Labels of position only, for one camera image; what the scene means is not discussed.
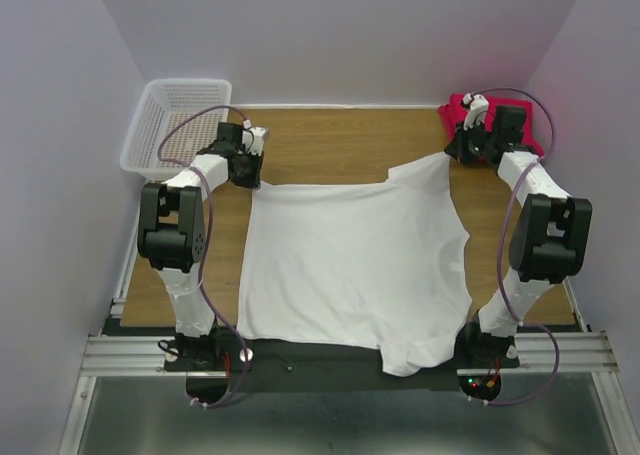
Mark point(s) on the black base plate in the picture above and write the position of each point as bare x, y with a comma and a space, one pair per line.
274, 366

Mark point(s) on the circuit board with leds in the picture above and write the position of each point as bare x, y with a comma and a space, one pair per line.
483, 384

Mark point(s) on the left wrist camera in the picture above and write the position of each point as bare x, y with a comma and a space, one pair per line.
254, 140

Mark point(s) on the white plastic basket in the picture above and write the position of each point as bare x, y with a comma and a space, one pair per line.
177, 116

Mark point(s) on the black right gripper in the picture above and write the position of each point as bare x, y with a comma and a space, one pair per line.
456, 146

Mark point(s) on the folded red t-shirt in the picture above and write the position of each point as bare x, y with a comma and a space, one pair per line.
509, 121

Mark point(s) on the white t-shirt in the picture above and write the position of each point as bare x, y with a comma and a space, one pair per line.
377, 266

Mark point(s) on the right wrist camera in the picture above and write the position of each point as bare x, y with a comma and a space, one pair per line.
476, 107

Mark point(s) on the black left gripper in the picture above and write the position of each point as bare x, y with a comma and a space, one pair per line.
252, 181

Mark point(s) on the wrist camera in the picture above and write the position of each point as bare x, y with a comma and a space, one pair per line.
476, 107
254, 140

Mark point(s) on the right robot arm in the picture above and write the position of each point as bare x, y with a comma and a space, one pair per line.
548, 242

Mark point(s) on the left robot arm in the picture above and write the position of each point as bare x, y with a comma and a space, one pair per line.
174, 235

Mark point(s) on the aluminium rail frame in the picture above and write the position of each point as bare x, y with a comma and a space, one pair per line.
336, 400

